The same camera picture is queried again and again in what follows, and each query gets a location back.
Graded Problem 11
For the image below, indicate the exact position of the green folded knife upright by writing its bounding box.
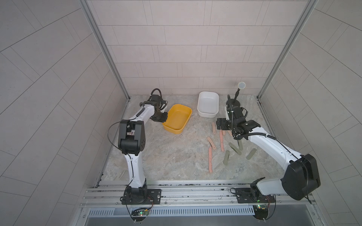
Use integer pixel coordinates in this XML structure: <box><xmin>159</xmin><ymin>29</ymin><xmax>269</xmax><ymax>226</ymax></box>
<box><xmin>238</xmin><ymin>140</ymin><xmax>243</xmax><ymax>151</ymax></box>

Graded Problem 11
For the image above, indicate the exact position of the yellow plastic storage box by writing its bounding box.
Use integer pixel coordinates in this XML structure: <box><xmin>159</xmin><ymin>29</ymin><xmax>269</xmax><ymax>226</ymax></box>
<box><xmin>162</xmin><ymin>104</ymin><xmax>192</xmax><ymax>134</ymax></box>

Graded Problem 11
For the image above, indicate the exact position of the white plastic storage box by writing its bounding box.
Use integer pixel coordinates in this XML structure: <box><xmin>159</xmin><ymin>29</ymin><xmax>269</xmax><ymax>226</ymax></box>
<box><xmin>197</xmin><ymin>91</ymin><xmax>219</xmax><ymax>118</ymax></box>

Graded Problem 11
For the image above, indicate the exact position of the pink fruit knife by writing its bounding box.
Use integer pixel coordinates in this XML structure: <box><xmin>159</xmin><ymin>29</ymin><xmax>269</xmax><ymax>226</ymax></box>
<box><xmin>206</xmin><ymin>137</ymin><xmax>216</xmax><ymax>150</ymax></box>

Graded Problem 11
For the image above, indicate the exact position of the aluminium mounting rail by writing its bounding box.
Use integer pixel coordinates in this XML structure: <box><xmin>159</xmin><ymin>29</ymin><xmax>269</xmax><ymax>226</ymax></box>
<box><xmin>80</xmin><ymin>180</ymin><xmax>315</xmax><ymax>208</ymax></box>

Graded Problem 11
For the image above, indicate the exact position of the black stand with round disc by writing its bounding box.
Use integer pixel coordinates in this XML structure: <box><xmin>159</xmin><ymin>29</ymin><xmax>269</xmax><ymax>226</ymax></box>
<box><xmin>226</xmin><ymin>82</ymin><xmax>246</xmax><ymax>109</ymax></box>

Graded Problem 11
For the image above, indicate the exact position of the right circuit board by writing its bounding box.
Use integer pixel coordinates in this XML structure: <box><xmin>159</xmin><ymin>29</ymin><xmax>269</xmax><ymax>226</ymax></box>
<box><xmin>253</xmin><ymin>205</ymin><xmax>269</xmax><ymax>221</ymax></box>

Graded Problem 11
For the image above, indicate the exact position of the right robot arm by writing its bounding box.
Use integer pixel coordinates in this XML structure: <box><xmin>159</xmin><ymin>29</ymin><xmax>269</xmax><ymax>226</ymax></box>
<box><xmin>216</xmin><ymin>97</ymin><xmax>321</xmax><ymax>202</ymax></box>

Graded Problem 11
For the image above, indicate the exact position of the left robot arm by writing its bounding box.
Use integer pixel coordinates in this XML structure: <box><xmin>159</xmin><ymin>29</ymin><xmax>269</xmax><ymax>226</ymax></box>
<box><xmin>118</xmin><ymin>88</ymin><xmax>168</xmax><ymax>199</ymax></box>

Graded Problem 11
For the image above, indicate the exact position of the green folded knife front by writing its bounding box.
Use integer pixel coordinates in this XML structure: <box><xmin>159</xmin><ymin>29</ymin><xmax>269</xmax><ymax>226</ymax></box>
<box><xmin>223</xmin><ymin>150</ymin><xmax>230</xmax><ymax>166</ymax></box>

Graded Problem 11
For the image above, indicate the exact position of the long pink open knife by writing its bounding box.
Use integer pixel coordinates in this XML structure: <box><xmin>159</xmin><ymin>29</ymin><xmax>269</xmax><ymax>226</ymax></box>
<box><xmin>219</xmin><ymin>130</ymin><xmax>225</xmax><ymax>152</ymax></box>

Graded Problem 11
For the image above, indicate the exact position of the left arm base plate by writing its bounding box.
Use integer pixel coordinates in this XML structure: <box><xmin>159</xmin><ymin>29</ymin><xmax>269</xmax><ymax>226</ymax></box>
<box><xmin>120</xmin><ymin>187</ymin><xmax>162</xmax><ymax>205</ymax></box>

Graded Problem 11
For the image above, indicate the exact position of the green folded knife centre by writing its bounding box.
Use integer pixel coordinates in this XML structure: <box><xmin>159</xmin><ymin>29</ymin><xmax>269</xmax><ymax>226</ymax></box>
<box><xmin>229</xmin><ymin>142</ymin><xmax>242</xmax><ymax>155</ymax></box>

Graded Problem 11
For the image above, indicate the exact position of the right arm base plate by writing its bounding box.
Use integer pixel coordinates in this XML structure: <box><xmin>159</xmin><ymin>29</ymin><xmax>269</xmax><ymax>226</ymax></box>
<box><xmin>234</xmin><ymin>188</ymin><xmax>276</xmax><ymax>204</ymax></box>

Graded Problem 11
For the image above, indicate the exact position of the left circuit board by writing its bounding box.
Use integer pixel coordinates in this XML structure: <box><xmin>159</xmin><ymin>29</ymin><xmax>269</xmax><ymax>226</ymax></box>
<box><xmin>131</xmin><ymin>208</ymin><xmax>150</xmax><ymax>217</ymax></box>

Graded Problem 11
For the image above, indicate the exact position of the green folded knife right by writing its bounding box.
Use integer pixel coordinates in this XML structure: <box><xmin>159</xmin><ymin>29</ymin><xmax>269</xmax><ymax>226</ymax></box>
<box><xmin>246</xmin><ymin>148</ymin><xmax>257</xmax><ymax>160</ymax></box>

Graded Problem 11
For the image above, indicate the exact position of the circuit board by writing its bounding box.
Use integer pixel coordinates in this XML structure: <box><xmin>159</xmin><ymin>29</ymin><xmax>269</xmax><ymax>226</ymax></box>
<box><xmin>131</xmin><ymin>208</ymin><xmax>150</xmax><ymax>217</ymax></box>
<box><xmin>253</xmin><ymin>205</ymin><xmax>269</xmax><ymax>221</ymax></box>

